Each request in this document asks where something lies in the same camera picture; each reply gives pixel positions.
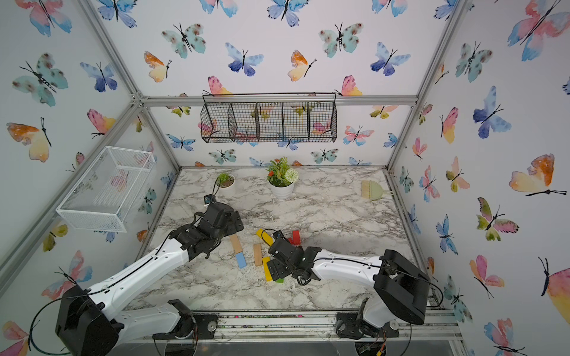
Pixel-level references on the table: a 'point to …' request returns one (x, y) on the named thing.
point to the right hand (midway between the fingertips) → (281, 260)
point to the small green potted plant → (225, 180)
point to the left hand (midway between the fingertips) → (232, 219)
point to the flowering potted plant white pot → (280, 179)
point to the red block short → (296, 239)
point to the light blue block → (241, 260)
